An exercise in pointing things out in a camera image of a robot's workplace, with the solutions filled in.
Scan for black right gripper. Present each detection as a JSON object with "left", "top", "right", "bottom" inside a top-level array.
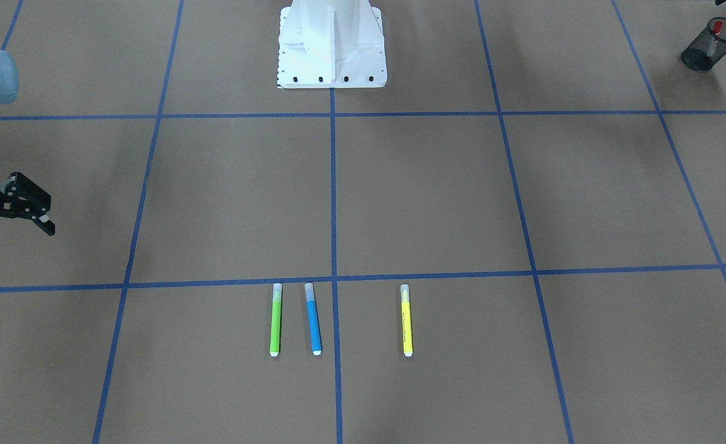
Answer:
[{"left": 0, "top": 172, "right": 56, "bottom": 236}]

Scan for blue marker pen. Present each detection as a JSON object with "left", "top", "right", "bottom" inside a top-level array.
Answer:
[{"left": 304, "top": 283, "right": 323, "bottom": 356}]

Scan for black mesh cup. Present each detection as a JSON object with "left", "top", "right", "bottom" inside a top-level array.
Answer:
[{"left": 680, "top": 17, "right": 726, "bottom": 73}]

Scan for blue tape line crosswise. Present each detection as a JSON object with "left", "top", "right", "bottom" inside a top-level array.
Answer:
[{"left": 0, "top": 263, "right": 726, "bottom": 294}]

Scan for green marker pen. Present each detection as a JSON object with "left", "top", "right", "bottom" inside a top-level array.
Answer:
[{"left": 269, "top": 283, "right": 282, "bottom": 358}]

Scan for blue tape line lengthwise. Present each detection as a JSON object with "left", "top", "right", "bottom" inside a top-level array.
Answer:
[{"left": 329, "top": 88, "right": 345, "bottom": 443}]

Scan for yellow marker pen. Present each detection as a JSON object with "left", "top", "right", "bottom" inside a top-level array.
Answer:
[{"left": 400, "top": 284, "right": 414, "bottom": 358}]

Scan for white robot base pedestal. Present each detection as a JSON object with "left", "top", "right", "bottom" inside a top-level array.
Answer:
[{"left": 276, "top": 1, "right": 388, "bottom": 88}]

